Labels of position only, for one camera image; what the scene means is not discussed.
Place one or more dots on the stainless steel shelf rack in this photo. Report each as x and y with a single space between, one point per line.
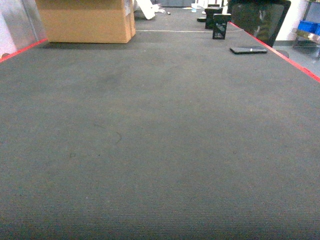
307 33

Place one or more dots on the black smartphone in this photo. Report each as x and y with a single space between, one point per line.
248 50

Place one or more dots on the large cardboard box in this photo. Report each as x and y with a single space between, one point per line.
87 21

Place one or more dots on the black small stand box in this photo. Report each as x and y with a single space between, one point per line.
220 22

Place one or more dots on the black box behind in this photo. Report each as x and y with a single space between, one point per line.
209 16

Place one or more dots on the black mesh office chair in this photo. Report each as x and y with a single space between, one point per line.
262 19

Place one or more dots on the red conveyor side rail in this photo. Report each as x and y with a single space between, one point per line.
272 67

